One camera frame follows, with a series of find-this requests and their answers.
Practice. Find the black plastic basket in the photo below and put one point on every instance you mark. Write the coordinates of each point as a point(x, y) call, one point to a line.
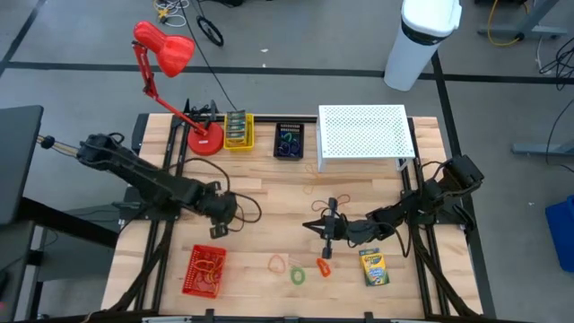
point(276, 134)

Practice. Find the red desk lamp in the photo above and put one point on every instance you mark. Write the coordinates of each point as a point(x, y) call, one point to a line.
point(166, 49)

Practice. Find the grey desk leg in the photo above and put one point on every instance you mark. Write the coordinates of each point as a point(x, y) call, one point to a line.
point(542, 149)
point(524, 31)

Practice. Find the yellow rubber band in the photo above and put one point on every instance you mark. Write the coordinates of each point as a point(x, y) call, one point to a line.
point(214, 264)
point(305, 190)

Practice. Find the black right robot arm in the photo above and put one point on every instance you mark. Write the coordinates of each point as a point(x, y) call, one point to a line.
point(426, 197)

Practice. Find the blue plastic bin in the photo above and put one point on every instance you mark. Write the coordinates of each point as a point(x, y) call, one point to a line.
point(562, 233)

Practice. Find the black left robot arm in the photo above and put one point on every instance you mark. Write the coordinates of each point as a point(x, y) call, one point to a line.
point(148, 179)

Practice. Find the yellow plastic basket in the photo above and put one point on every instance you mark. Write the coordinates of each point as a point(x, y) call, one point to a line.
point(251, 134)

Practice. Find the white trash can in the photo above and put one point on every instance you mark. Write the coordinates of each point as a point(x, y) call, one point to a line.
point(421, 36)

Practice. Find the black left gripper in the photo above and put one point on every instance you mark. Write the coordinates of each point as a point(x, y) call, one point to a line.
point(218, 232)

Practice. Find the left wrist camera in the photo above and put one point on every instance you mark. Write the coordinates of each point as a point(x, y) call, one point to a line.
point(220, 207)

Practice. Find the wooden pole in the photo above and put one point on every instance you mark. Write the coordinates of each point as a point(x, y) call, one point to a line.
point(58, 144)

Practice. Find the black aluminium table frame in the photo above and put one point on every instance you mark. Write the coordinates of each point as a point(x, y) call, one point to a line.
point(170, 148)

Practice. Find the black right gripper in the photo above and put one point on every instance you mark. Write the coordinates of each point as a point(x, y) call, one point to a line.
point(336, 229)

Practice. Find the black desk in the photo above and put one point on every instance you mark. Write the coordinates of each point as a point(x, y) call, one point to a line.
point(18, 157)

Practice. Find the red plastic basket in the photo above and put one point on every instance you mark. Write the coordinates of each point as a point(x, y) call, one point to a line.
point(190, 269)

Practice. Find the white perforated shelf riser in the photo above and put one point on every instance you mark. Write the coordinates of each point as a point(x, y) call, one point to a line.
point(365, 130)

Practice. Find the thin orange rubber band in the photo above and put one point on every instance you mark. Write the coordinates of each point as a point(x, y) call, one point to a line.
point(207, 271)
point(307, 167)

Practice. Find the wide orange rubber band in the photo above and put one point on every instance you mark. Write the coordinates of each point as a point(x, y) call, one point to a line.
point(270, 264)

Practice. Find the white aluminium bar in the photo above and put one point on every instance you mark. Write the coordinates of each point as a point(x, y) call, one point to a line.
point(166, 320)

